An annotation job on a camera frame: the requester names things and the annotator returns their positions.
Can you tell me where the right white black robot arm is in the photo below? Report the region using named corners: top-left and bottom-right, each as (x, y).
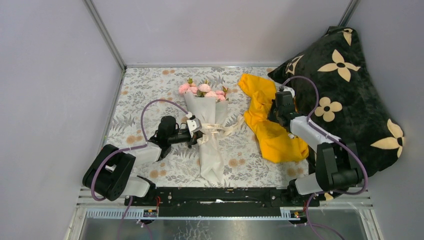
top-left (268, 91), bottom-right (367, 206)

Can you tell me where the purple cable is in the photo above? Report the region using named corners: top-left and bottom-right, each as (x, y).
top-left (90, 99), bottom-right (195, 240)
top-left (279, 76), bottom-right (369, 240)

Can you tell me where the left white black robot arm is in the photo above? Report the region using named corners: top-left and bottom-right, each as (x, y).
top-left (82, 115), bottom-right (203, 206)

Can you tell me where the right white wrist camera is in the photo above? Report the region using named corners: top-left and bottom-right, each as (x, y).
top-left (279, 86), bottom-right (296, 98)

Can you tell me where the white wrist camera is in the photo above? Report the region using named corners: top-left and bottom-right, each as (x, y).
top-left (186, 115), bottom-right (202, 135)
top-left (279, 86), bottom-right (296, 98)

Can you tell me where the white wrapping paper sheet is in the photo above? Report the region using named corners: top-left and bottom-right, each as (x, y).
top-left (183, 93), bottom-right (228, 183)

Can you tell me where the black floral pillow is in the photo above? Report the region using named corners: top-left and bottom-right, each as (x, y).
top-left (268, 26), bottom-right (405, 186)

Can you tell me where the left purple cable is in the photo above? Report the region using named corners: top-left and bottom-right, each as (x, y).
top-left (90, 99), bottom-right (195, 240)

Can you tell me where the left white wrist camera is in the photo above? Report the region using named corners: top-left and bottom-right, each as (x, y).
top-left (186, 115), bottom-right (202, 135)

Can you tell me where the yellow garment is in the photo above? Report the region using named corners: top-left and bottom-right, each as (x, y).
top-left (238, 73), bottom-right (309, 164)

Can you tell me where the pink fake flower stem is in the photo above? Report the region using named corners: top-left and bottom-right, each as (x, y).
top-left (178, 78), bottom-right (198, 95)
top-left (205, 86), bottom-right (229, 103)
top-left (197, 81), bottom-right (214, 97)

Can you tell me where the floral tablecloth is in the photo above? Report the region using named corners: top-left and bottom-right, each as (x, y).
top-left (106, 67), bottom-right (309, 188)

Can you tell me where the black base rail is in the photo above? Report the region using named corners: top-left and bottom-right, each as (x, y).
top-left (124, 187), bottom-right (309, 218)

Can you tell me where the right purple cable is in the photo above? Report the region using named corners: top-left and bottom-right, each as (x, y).
top-left (279, 76), bottom-right (369, 240)

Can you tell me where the cream printed ribbon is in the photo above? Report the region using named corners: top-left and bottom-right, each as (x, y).
top-left (197, 115), bottom-right (245, 145)

